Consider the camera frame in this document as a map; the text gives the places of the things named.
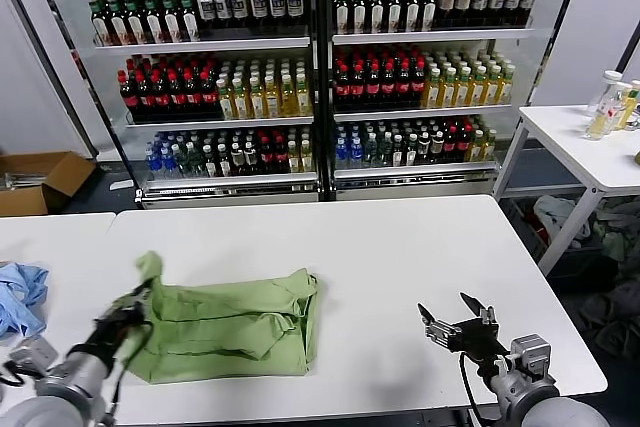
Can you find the grey drinks shelf unit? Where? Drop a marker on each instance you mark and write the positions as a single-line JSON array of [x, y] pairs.
[[200, 44], [425, 36]]

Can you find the yellow drink bottle red label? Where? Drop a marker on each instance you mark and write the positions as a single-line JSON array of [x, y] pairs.
[[602, 122]]

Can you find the light green polo shirt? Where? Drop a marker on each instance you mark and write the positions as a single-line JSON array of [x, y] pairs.
[[225, 327]]

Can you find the grey green clothes pile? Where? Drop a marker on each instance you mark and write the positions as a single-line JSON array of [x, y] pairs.
[[617, 242]]

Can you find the crumpled light blue cloth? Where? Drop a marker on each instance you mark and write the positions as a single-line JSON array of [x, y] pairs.
[[20, 297]]

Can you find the blue water bottle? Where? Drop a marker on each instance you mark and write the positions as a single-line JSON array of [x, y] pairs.
[[356, 153], [151, 162], [166, 161], [342, 153]]

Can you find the red cap cola bottle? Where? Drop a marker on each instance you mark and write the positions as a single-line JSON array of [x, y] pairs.
[[389, 86], [161, 97], [404, 85], [266, 157], [193, 96], [450, 144], [374, 86], [129, 97], [146, 97], [343, 87], [419, 84], [177, 96], [210, 95], [281, 156], [464, 143], [358, 87]]

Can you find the yellow tea bottle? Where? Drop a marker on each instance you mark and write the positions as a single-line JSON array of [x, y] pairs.
[[226, 102], [303, 99], [463, 88], [294, 157], [306, 156], [272, 101], [288, 100], [241, 102], [257, 101], [490, 146], [433, 89], [477, 147], [492, 87], [448, 89], [506, 86], [477, 88]]

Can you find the clear bottle white cap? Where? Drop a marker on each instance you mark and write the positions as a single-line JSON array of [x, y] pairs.
[[607, 87]]

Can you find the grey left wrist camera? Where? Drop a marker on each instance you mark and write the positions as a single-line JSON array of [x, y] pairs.
[[35, 354]]

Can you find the crumpled white cloth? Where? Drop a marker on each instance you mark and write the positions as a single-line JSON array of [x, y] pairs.
[[550, 209]]

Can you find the dark clothes pile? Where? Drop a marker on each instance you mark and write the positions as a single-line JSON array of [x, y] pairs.
[[615, 317]]

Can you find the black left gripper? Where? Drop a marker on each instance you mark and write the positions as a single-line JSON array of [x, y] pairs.
[[122, 324]]

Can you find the dark drink bottle beige label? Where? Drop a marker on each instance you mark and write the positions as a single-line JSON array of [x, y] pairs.
[[437, 148], [237, 159], [251, 158], [424, 149]]

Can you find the black plastic basket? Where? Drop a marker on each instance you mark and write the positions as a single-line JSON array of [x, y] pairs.
[[580, 267]]

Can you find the white side table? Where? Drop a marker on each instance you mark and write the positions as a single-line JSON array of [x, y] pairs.
[[565, 147]]

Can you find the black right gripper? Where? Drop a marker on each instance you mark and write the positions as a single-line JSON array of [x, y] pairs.
[[477, 339]]

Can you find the white paper scrap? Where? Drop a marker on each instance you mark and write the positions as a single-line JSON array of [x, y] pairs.
[[120, 186]]

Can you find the dark drink bottle white label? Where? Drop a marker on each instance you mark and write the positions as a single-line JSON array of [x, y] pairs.
[[398, 151], [411, 150], [223, 160], [209, 161]]

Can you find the metal parts bundle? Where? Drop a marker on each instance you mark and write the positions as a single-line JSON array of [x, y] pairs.
[[20, 180]]

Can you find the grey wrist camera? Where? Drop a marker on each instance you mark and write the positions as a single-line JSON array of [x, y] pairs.
[[35, 354], [530, 354]]

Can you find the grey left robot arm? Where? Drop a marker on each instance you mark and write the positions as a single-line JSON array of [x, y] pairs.
[[75, 377]]

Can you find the yellow drink bottle green cap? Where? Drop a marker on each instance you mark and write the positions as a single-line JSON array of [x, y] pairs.
[[630, 107]]

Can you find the green tinted water bottle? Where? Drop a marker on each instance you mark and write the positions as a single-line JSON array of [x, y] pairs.
[[194, 160], [181, 161], [384, 151], [371, 152]]

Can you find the dark drink bottle green cap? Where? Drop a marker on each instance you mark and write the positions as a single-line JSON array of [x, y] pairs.
[[341, 9], [376, 9], [394, 9], [359, 9], [100, 22], [412, 8], [154, 22], [190, 21], [118, 22], [172, 21], [136, 22], [428, 8]]

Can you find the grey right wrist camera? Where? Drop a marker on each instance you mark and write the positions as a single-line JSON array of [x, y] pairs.
[[530, 354]]

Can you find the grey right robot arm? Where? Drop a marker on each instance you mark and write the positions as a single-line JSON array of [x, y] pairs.
[[520, 392]]

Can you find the open cardboard box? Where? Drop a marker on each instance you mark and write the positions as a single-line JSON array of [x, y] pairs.
[[65, 172]]

